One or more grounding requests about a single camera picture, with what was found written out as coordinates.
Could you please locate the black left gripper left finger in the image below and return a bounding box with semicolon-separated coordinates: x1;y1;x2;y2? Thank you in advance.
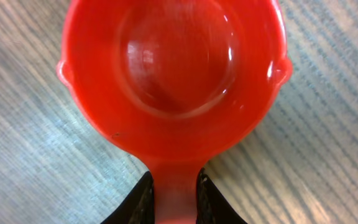
101;171;154;224

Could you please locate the red plastic measuring scoop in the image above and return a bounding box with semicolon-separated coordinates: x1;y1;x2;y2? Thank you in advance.
57;0;292;223

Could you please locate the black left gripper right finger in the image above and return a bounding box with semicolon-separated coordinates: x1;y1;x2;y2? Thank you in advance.
196;168;247;224

